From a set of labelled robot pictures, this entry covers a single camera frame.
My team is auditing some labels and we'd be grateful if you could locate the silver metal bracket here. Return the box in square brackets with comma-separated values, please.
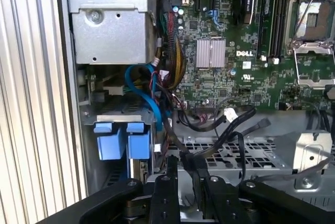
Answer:
[293, 132, 333, 191]

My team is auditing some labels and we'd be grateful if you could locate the blue motherboard connector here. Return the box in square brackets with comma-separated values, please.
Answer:
[208, 9, 219, 29]

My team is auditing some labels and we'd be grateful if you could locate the disk bay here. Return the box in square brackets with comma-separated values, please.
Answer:
[83, 113, 158, 183]

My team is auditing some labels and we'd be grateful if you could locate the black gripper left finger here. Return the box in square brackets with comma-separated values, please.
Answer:
[33, 155, 180, 224]

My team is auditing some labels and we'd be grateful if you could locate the black power wire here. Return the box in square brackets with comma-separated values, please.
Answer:
[179, 105, 257, 183]

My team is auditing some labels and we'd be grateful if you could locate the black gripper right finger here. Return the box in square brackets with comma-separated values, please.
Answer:
[197, 167, 335, 224]

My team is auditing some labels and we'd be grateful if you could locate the CPU socket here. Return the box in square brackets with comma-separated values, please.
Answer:
[285, 0, 335, 49]

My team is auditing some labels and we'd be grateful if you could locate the perforated metal drive cage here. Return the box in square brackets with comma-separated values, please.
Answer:
[167, 110, 335, 192]

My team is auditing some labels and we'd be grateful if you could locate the dark grey PC case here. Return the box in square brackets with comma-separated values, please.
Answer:
[56, 0, 335, 224]

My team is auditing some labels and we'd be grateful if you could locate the silver power supply unit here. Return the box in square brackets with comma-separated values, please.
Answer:
[65, 0, 158, 65]

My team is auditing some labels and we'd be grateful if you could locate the blue disk carrier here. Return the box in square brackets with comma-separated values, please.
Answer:
[93, 122, 123, 161]

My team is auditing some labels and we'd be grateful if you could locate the hard disk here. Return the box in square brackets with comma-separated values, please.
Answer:
[126, 122, 152, 181]

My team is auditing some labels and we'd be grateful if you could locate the silver chipset heatsink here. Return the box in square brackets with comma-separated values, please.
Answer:
[195, 38, 226, 68]

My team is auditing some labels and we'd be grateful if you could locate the white wire label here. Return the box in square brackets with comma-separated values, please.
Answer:
[224, 108, 238, 123]

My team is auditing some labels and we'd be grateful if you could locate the locking lever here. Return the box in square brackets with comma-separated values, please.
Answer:
[293, 0, 321, 38]

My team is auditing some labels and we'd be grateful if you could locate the black flat data wire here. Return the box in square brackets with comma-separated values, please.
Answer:
[237, 118, 271, 180]

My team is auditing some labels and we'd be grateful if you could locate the metal socket cover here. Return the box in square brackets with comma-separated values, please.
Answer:
[293, 43, 335, 90]

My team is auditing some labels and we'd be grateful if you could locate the green motherboard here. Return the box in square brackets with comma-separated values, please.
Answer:
[154, 0, 335, 116]

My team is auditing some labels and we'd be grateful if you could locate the blue flat wire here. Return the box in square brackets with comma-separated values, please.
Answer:
[125, 63, 162, 133]

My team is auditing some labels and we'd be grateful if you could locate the RAM slot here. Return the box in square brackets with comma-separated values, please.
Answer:
[263, 0, 274, 61]
[276, 0, 288, 64]
[257, 0, 267, 61]
[270, 0, 281, 64]

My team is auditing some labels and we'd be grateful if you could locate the yellow black wire bundle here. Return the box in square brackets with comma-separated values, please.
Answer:
[167, 12, 187, 90]

